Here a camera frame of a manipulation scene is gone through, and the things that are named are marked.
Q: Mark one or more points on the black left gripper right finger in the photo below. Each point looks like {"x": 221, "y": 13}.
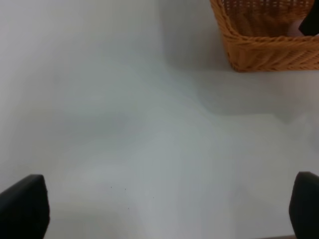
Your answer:
{"x": 304, "y": 206}

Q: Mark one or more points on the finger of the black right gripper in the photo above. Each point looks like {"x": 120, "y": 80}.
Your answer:
{"x": 310, "y": 25}

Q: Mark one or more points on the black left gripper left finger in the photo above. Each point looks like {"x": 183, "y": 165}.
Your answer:
{"x": 24, "y": 209}

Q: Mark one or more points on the orange woven wicker basket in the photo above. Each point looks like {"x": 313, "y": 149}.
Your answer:
{"x": 254, "y": 35}

